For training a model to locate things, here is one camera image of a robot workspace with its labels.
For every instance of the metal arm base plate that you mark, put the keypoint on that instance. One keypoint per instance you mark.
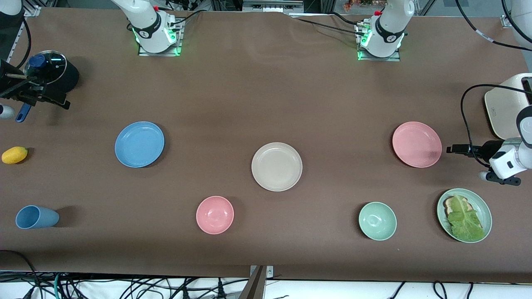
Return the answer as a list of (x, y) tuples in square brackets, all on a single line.
[(380, 59), (160, 54)]

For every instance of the green lettuce leaf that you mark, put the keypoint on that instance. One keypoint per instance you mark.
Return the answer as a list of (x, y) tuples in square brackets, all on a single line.
[(465, 220)]

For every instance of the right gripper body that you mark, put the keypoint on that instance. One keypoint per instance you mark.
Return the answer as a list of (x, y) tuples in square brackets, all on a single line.
[(12, 88)]

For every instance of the small pink bowl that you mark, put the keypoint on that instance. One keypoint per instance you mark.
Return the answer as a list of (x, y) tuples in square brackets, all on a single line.
[(215, 215)]

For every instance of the toast slice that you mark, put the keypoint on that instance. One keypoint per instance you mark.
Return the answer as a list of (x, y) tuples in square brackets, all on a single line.
[(448, 203)]

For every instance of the blue cup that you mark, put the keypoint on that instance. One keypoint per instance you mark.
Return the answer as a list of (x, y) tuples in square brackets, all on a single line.
[(37, 217)]

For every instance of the grey power strip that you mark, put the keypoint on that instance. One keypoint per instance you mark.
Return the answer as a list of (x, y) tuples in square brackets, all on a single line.
[(270, 6)]

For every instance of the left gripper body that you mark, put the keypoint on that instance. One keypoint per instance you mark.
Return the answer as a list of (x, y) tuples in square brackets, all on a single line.
[(490, 148)]

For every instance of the small green bowl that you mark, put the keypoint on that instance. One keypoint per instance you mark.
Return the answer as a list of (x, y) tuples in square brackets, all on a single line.
[(377, 221)]

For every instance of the silver metal bracket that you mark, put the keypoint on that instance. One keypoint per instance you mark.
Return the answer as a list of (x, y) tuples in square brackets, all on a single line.
[(270, 272)]

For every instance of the aluminium frame profile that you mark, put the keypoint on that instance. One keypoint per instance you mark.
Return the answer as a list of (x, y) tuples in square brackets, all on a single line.
[(506, 21), (33, 11)]

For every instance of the brown table cover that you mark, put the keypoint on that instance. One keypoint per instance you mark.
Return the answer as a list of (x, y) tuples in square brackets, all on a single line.
[(249, 104)]

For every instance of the black pot with lid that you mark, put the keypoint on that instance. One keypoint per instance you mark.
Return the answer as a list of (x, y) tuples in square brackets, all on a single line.
[(54, 66)]

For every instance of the blue plate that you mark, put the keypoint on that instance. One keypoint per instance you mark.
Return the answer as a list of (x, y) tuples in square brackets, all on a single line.
[(139, 144)]

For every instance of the green plate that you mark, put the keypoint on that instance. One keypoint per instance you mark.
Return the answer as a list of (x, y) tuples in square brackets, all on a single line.
[(484, 207)]

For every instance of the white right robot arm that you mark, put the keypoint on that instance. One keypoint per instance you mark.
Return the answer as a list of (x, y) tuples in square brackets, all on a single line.
[(149, 29)]

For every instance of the beige toaster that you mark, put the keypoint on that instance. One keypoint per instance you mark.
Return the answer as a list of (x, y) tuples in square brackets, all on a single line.
[(503, 108)]

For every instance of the pink plate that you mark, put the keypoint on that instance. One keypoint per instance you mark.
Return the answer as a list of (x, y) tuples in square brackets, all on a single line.
[(417, 144)]

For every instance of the yellow lemon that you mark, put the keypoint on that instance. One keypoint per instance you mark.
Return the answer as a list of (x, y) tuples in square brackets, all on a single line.
[(14, 155)]

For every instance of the beige plate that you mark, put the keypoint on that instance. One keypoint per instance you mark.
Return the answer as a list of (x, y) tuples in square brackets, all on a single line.
[(277, 167)]

